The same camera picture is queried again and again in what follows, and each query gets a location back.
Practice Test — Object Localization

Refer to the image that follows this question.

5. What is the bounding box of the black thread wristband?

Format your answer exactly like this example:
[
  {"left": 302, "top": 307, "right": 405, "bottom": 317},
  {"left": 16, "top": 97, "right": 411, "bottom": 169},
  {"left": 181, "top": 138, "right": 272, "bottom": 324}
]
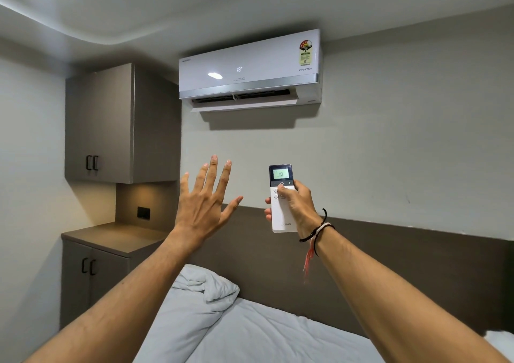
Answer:
[{"left": 299, "top": 209, "right": 328, "bottom": 257}]

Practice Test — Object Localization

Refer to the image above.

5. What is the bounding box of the person's right forearm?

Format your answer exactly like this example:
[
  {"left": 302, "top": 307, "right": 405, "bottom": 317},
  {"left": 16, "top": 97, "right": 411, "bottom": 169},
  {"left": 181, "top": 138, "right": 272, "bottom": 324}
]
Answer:
[{"left": 302, "top": 225, "right": 510, "bottom": 363}]

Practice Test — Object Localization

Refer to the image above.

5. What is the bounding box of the person's left hand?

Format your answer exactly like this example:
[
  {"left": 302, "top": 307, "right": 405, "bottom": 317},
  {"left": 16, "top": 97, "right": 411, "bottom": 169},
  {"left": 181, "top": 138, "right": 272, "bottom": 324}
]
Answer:
[{"left": 174, "top": 155, "right": 244, "bottom": 243}]

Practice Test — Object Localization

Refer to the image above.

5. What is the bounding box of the person's left forearm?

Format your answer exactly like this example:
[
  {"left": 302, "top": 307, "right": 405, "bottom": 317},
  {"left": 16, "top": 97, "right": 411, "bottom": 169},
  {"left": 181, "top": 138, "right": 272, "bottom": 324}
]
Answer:
[{"left": 25, "top": 226, "right": 203, "bottom": 363}]

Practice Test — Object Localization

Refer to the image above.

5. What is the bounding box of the grey wall cabinet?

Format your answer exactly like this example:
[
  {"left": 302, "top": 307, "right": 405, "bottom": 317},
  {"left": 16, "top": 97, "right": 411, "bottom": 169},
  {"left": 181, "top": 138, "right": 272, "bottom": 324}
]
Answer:
[{"left": 65, "top": 63, "right": 182, "bottom": 184}]

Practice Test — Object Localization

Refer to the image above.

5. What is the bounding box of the red and white thread wristband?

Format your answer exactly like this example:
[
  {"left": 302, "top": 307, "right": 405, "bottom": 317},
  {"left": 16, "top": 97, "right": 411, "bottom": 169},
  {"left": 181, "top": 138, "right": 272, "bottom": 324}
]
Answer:
[{"left": 303, "top": 222, "right": 335, "bottom": 280}]

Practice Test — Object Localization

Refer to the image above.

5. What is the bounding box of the white wall air conditioner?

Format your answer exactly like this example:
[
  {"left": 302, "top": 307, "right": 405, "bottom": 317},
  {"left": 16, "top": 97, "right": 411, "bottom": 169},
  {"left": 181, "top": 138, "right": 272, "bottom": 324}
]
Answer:
[{"left": 179, "top": 29, "right": 323, "bottom": 113}]

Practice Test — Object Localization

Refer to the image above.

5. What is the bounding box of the person's right hand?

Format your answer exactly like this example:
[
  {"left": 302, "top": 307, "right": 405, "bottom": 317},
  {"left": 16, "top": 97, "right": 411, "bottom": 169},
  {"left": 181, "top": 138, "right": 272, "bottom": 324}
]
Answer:
[{"left": 264, "top": 180, "right": 323, "bottom": 240}]

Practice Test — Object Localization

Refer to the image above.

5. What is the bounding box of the brown bed headboard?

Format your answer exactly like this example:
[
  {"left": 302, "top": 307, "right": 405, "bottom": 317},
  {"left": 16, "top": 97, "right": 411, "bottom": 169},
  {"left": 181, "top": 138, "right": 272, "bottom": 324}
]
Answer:
[{"left": 186, "top": 204, "right": 514, "bottom": 338}]

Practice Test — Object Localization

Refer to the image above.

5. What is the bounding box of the white bed sheet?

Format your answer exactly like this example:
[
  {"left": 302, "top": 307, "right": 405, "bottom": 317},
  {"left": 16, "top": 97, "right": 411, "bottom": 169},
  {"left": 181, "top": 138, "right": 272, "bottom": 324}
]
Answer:
[{"left": 186, "top": 297, "right": 514, "bottom": 363}]

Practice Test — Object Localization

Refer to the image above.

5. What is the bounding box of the white air conditioner remote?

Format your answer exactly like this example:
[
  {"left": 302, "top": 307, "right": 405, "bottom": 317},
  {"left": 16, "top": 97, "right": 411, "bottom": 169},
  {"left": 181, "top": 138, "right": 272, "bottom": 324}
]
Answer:
[{"left": 269, "top": 165, "right": 298, "bottom": 233}]

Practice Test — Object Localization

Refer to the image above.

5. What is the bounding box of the white pillow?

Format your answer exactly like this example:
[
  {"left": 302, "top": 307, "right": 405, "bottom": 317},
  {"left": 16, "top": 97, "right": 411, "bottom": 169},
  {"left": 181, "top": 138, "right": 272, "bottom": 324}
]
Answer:
[{"left": 133, "top": 264, "right": 241, "bottom": 363}]

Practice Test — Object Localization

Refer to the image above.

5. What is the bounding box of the grey base cabinet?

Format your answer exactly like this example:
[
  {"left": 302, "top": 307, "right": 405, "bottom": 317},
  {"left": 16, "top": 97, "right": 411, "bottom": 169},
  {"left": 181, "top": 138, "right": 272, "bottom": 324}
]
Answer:
[{"left": 60, "top": 221, "right": 171, "bottom": 330}]

